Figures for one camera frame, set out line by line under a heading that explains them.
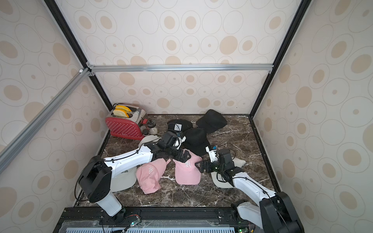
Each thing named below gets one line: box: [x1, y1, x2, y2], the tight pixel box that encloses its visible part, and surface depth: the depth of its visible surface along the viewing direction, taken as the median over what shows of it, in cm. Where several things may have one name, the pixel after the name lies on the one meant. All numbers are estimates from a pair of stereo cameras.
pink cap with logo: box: [172, 149, 203, 186], surface depth 87 cm
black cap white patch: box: [167, 119, 194, 133], surface depth 108 cm
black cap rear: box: [195, 109, 228, 134], surface depth 117 cm
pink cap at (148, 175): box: [135, 158, 172, 195], surface depth 85 cm
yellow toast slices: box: [112, 105, 132, 118], surface depth 97 cm
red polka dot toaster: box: [104, 103, 149, 141], surface depth 99 cm
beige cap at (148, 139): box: [137, 134, 162, 148], surface depth 98 cm
